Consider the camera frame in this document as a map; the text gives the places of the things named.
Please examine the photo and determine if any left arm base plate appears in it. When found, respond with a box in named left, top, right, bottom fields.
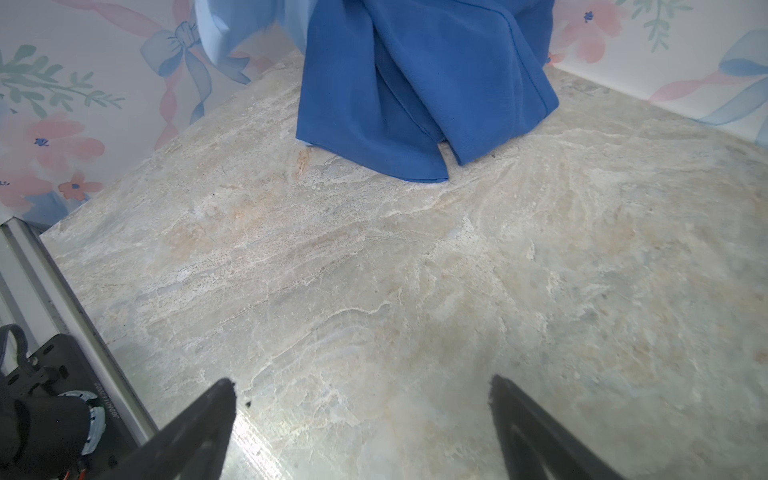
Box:
left=1, top=334, right=139, bottom=479

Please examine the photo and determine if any aluminium mounting rail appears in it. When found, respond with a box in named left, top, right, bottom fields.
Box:
left=1, top=218, right=158, bottom=445

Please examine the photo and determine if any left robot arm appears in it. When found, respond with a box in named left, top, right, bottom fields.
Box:
left=1, top=324, right=107, bottom=479

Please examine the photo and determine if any dark blue cloth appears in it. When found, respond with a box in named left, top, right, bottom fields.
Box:
left=297, top=1, right=559, bottom=183

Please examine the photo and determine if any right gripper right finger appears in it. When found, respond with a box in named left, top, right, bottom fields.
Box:
left=489, top=374, right=623, bottom=480

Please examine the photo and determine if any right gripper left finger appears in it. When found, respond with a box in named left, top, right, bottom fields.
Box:
left=100, top=378, right=236, bottom=480

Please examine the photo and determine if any light blue cloth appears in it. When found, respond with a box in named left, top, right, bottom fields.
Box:
left=194, top=0, right=317, bottom=64

